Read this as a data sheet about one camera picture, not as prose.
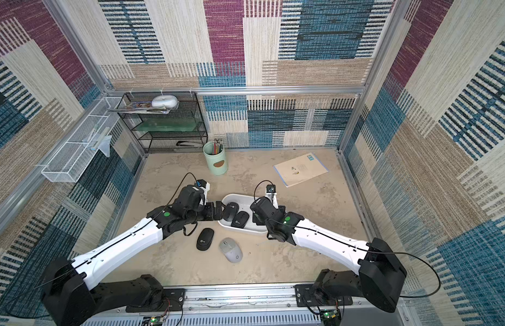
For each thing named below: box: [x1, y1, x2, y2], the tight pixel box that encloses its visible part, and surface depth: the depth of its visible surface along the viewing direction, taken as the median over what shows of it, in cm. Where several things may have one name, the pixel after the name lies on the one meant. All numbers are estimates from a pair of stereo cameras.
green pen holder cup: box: [202, 141, 228, 176], surface depth 105 cm
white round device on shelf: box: [151, 94, 179, 109], surface depth 91 cm
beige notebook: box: [272, 152, 330, 189], surface depth 114 cm
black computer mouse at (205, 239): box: [196, 227, 215, 252], surface depth 87 cm
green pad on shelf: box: [133, 117, 202, 133], surface depth 98 cm
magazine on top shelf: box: [107, 101, 172, 115], surface depth 83 cm
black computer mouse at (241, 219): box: [230, 210, 250, 229], surface depth 94 cm
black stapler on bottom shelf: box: [175, 140, 203, 147], surface depth 113 cm
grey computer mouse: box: [218, 237, 243, 264], surface depth 84 cm
